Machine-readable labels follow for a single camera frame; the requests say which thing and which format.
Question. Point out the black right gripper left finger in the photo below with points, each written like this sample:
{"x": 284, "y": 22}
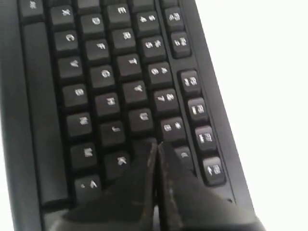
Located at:
{"x": 127, "y": 205}

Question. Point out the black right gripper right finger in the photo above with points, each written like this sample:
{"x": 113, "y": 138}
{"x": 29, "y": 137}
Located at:
{"x": 186, "y": 204}

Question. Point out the black Acer keyboard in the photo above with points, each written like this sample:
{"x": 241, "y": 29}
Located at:
{"x": 85, "y": 83}

